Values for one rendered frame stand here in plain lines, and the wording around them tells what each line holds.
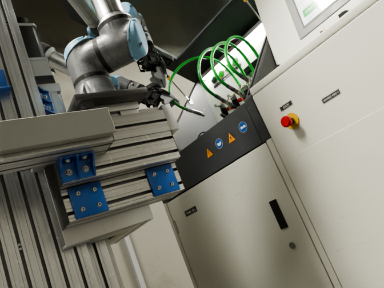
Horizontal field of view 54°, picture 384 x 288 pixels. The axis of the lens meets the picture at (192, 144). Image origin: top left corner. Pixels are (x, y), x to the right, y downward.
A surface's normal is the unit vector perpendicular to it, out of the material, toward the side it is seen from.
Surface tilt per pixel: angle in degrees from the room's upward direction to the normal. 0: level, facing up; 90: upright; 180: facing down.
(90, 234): 90
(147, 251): 90
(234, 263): 90
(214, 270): 90
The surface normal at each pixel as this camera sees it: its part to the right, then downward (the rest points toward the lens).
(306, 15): -0.80, -0.11
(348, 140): -0.73, 0.11
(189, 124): 0.57, -0.44
